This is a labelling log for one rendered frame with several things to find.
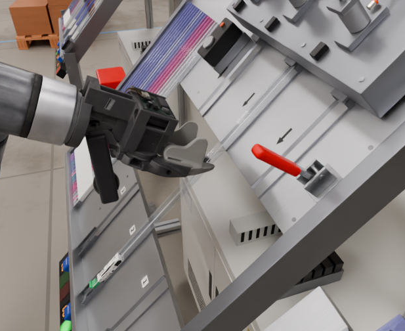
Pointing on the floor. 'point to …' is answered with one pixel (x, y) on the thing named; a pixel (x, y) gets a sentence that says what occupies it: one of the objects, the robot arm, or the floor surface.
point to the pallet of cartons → (37, 20)
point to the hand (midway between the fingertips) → (202, 165)
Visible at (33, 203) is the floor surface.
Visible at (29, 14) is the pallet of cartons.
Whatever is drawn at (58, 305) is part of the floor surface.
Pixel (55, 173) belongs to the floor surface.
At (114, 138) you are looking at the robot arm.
